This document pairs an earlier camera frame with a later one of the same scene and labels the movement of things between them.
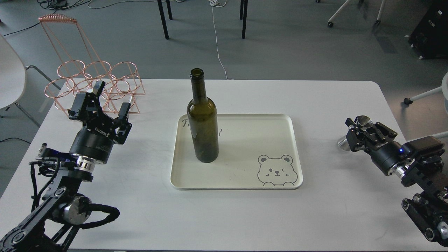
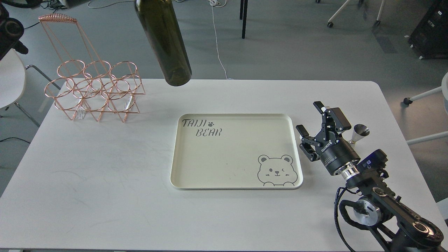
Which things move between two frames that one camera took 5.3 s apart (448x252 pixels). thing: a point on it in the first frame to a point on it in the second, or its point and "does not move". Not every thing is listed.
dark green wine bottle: (202, 121) to (159, 19)
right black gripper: (378, 140) to (334, 152)
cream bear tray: (256, 151) does not move
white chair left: (12, 76) does not move
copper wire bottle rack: (79, 68) does not move
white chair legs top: (330, 23) does not move
